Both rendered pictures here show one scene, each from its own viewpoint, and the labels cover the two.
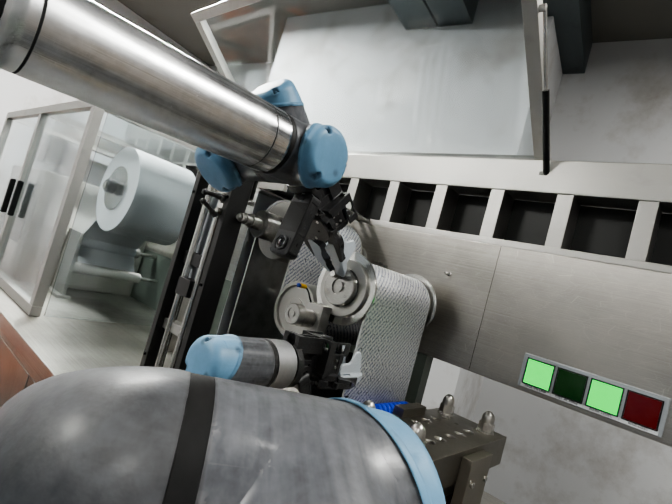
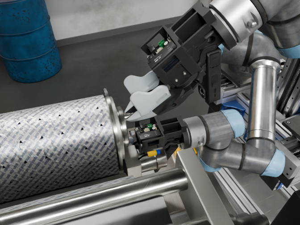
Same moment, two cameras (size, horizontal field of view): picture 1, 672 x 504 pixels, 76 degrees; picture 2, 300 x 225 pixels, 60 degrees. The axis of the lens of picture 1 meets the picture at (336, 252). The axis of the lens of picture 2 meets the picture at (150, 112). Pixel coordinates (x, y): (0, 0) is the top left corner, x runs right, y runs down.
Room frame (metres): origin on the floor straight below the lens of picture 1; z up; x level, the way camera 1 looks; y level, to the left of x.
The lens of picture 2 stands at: (1.10, 0.19, 1.59)
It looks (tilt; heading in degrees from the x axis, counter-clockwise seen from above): 43 degrees down; 212
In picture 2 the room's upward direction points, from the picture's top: straight up
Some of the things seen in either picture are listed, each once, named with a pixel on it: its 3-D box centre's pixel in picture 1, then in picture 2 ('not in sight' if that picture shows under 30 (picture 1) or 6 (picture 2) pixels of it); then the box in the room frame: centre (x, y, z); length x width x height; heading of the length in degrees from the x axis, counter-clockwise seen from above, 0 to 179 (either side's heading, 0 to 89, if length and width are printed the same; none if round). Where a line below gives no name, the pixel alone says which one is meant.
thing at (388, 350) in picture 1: (384, 366); not in sight; (0.91, -0.16, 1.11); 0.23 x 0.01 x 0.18; 139
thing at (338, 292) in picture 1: (341, 287); (118, 127); (0.85, -0.03, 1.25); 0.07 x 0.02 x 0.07; 49
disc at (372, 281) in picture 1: (345, 287); (112, 128); (0.86, -0.04, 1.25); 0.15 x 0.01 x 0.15; 49
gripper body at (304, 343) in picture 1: (309, 360); (160, 138); (0.73, -0.01, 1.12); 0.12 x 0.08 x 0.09; 139
